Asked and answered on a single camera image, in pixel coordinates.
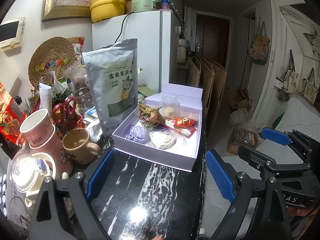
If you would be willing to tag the beige tote bag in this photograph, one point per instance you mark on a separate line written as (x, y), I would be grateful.
(287, 77)
(310, 87)

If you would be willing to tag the clear plastic bag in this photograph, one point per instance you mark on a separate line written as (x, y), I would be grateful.
(240, 117)

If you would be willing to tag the purple foil wrapper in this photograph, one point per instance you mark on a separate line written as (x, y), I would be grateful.
(163, 129)

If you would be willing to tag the frosted plastic zip bag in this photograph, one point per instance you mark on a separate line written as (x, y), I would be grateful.
(170, 102)

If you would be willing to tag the box of gold chocolates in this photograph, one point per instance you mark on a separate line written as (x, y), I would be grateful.
(242, 140)

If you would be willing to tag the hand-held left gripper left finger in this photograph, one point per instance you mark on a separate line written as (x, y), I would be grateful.
(100, 177)

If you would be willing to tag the yellow pot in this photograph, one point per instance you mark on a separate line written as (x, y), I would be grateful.
(107, 7)

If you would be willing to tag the gold picture frame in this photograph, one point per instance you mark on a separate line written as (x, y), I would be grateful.
(50, 10)

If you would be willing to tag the white cartoon figure toy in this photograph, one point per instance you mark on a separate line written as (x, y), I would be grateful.
(27, 172)

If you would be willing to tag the pink panda paper cup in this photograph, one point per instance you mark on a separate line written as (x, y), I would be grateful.
(57, 150)

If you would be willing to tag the person's left hand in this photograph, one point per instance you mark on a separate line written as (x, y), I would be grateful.
(158, 237)

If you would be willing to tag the orange red snack bag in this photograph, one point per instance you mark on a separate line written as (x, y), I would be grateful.
(10, 120)

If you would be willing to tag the glass jar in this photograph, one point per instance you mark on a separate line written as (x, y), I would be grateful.
(83, 100)

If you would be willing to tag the blue lidded jar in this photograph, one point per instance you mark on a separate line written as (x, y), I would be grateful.
(165, 4)

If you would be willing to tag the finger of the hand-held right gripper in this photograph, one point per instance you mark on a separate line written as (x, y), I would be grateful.
(255, 156)
(275, 135)

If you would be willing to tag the cartoon print tote bag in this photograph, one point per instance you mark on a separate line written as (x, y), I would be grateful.
(260, 47)

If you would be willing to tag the red white snack packet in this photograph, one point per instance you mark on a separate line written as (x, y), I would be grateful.
(186, 132)

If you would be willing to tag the red scissors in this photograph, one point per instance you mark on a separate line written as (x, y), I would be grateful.
(58, 113)

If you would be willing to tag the olive folded carton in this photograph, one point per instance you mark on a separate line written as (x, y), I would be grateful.
(147, 91)

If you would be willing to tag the red cartoon candy packet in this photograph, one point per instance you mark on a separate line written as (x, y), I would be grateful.
(185, 122)

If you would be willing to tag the white coil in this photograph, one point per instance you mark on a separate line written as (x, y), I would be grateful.
(162, 141)

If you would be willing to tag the white crumpled tissue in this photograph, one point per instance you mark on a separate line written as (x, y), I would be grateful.
(93, 130)

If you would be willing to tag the wall intercom panel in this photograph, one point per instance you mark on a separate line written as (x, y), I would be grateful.
(10, 32)

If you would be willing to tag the white leaf print cover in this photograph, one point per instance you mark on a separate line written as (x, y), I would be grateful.
(300, 115)

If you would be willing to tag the gold candy wrappers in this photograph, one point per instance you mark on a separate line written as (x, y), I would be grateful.
(150, 112)

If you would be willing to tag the flower topped toothpicks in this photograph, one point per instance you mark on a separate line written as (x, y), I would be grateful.
(52, 63)

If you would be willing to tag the green candy wrapper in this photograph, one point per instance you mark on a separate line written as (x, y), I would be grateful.
(152, 125)

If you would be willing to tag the brown mug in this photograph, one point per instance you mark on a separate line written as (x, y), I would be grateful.
(77, 150)

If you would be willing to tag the brown cardboard sheet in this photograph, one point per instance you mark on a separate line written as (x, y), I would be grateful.
(218, 97)
(207, 85)
(192, 72)

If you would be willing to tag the silver stand-up pouch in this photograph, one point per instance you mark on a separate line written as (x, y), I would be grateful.
(100, 80)

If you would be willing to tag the folded paper leaflet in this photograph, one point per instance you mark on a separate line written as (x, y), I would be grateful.
(46, 97)

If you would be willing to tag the brown door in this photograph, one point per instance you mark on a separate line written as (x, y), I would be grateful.
(212, 37)

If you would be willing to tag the white wall socket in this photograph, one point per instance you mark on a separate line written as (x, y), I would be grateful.
(178, 30)

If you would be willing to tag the brown paper bags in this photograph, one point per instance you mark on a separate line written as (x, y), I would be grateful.
(241, 100)

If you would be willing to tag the white refrigerator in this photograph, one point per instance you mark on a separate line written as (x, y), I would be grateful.
(150, 42)

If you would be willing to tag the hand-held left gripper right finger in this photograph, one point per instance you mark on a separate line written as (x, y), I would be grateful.
(220, 177)

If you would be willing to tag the lavender gift box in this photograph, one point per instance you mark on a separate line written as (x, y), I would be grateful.
(180, 152)

